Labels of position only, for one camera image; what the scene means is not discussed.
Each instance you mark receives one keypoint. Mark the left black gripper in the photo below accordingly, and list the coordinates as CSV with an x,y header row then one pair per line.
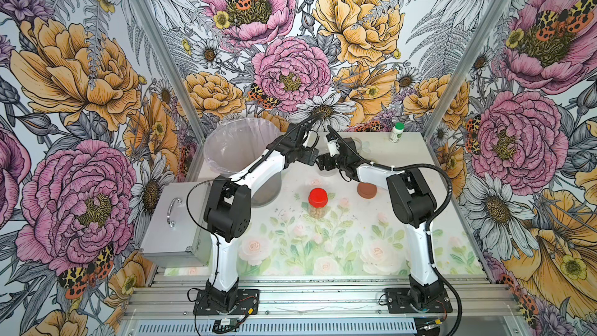
x,y
307,152

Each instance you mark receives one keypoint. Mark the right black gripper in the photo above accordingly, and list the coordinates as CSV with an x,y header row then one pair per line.
x,y
326,157

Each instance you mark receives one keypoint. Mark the red lid peanut jar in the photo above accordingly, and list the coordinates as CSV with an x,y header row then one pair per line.
x,y
318,200

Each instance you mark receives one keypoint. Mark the mesh bin with pink bag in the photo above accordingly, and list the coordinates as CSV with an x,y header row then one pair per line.
x,y
235,144

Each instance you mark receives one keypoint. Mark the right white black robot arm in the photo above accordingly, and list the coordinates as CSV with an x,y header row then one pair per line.
x,y
413,203

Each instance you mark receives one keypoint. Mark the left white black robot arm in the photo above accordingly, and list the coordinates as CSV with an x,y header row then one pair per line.
x,y
228,209

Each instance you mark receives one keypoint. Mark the white bottle green cap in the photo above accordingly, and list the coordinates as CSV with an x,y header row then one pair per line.
x,y
397,131

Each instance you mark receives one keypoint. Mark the silver aluminium case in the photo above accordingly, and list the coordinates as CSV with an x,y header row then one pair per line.
x,y
174,238

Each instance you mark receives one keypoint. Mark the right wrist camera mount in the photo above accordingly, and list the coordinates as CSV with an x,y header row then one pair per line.
x,y
332,145

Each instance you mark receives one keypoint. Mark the left aluminium corner post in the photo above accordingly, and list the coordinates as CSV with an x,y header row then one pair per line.
x,y
155,35

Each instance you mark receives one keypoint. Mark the aluminium corner post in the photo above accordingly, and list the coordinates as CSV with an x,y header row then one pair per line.
x,y
155,35
487,21

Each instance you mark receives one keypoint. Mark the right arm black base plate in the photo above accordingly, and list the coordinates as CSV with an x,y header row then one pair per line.
x,y
405,301

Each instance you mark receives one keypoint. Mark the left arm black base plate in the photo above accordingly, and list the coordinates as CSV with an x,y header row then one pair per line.
x,y
238,302

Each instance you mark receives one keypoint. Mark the aluminium rail frame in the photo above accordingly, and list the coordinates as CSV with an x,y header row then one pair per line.
x,y
316,305

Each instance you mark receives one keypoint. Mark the right aluminium corner post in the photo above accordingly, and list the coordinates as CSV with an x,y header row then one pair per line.
x,y
487,21

